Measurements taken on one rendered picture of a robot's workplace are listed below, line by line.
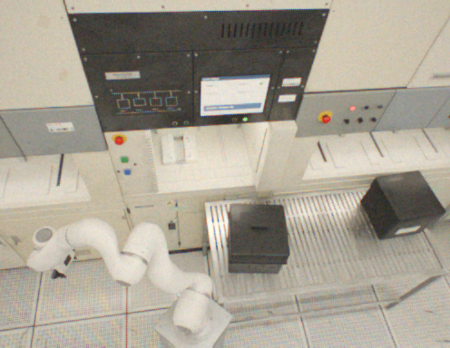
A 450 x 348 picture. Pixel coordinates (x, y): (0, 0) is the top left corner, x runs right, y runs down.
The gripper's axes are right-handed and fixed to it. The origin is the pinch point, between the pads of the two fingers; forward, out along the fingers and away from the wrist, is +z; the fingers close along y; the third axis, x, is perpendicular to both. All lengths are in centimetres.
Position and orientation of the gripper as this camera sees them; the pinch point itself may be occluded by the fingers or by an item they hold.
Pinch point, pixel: (67, 266)
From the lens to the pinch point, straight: 181.1
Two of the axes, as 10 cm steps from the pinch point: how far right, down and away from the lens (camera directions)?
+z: -0.6, 5.9, 8.1
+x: -9.6, -2.6, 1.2
